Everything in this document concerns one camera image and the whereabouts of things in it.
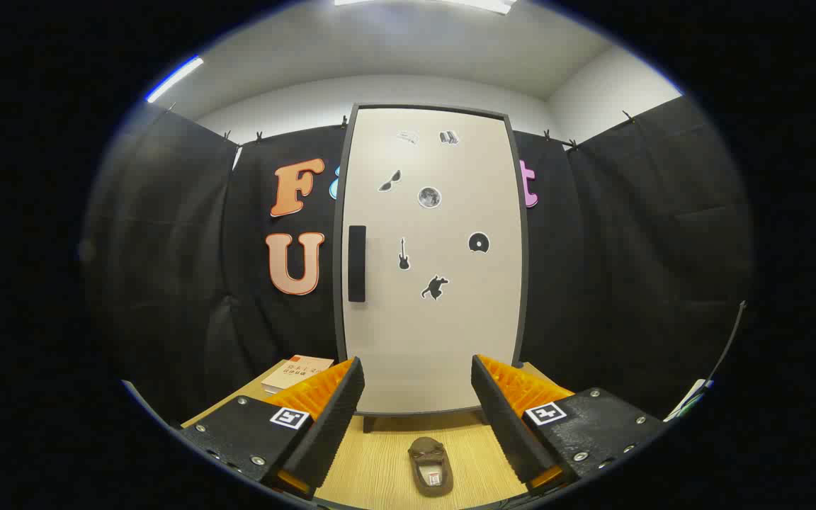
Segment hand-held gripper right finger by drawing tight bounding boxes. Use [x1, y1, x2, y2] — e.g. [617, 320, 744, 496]
[471, 355, 666, 494]

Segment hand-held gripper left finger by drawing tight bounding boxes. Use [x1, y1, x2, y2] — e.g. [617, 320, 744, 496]
[180, 357, 366, 499]

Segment brown fuzzy shoe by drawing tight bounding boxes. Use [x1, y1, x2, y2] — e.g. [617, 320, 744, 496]
[408, 437, 454, 497]

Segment white shoe cabinet door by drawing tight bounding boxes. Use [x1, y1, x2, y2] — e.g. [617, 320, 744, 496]
[343, 108, 526, 415]

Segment dark grey shoe cabinet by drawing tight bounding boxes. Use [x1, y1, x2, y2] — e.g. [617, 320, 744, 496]
[332, 103, 530, 433]

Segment beige cover book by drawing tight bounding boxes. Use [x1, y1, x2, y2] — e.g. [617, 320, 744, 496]
[261, 354, 335, 395]

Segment black backdrop cloth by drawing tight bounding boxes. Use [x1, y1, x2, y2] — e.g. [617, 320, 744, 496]
[82, 96, 756, 426]

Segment ceiling light strip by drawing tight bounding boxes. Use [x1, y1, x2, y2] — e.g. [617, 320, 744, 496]
[146, 57, 205, 103]

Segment ceiling light panel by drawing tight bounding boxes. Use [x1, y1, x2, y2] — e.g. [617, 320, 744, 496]
[334, 0, 517, 15]

